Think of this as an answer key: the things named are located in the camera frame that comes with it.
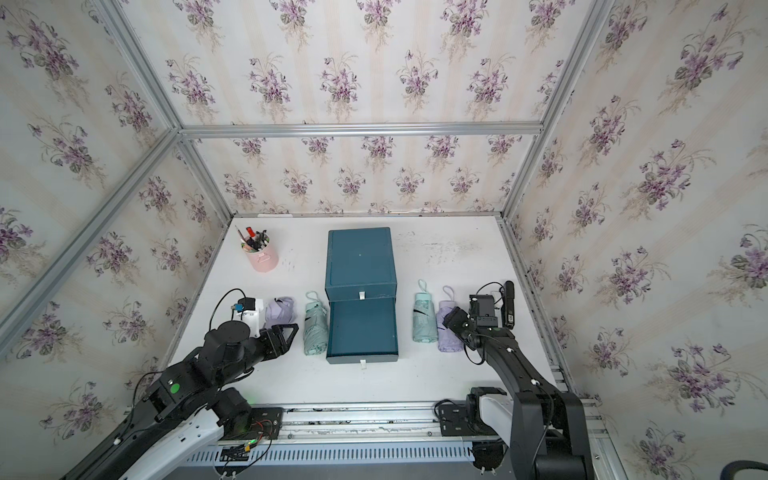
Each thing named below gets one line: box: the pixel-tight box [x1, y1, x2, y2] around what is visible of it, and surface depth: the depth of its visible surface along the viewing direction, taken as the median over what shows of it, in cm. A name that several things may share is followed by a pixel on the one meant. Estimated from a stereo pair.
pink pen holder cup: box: [235, 225, 279, 273], surface depth 99 cm
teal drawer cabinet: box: [324, 227, 399, 365], surface depth 80 cm
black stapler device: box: [501, 281, 515, 330], surface depth 93 cm
